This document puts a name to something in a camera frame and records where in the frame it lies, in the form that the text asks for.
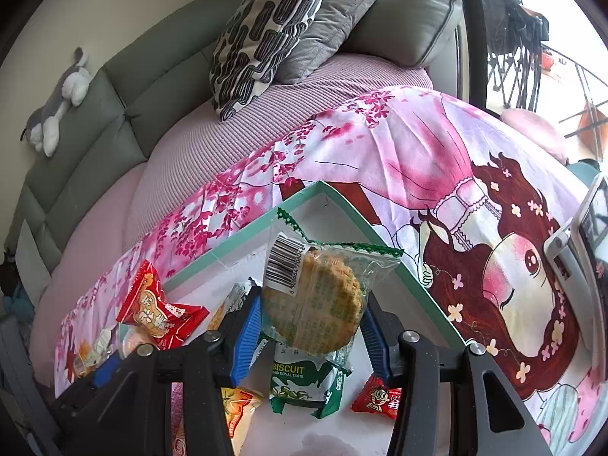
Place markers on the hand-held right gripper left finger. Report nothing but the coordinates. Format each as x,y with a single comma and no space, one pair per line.
247,337

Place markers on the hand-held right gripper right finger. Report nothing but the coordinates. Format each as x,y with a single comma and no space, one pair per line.
375,346

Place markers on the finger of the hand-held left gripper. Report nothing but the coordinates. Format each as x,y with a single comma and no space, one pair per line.
108,370

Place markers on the small red candy packet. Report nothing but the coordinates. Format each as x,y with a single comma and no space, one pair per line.
375,396

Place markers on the white green biscuit packet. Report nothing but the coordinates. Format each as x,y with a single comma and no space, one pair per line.
297,380

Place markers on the white box with teal rim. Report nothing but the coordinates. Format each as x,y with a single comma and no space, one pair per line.
223,270

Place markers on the orange snack packet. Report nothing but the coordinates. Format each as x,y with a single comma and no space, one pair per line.
237,408

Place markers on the round biscuit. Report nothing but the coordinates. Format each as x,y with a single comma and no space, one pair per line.
313,304

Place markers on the red triangular snack packet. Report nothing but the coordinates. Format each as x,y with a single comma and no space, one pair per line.
156,316

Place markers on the pink printed blanket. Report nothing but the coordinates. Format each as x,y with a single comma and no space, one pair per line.
403,152

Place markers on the tablet on white stand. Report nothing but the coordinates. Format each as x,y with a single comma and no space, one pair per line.
582,247

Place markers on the pink cushion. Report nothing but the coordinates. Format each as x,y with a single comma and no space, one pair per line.
536,133

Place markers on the grey green sofa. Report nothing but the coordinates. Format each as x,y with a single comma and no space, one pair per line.
142,90

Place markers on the grey white plush toy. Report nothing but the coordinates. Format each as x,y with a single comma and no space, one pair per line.
61,99

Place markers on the teal object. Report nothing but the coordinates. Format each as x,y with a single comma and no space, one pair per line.
586,171

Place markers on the black white patterned pillow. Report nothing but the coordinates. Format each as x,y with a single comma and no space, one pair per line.
261,38

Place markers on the grey pillow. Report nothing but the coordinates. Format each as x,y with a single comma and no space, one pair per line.
323,33

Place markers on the balcony railing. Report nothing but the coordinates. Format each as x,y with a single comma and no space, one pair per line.
589,114

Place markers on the black folding chair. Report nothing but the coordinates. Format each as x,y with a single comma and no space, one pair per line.
517,47

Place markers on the dark window frame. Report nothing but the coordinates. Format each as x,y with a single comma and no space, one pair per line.
470,33

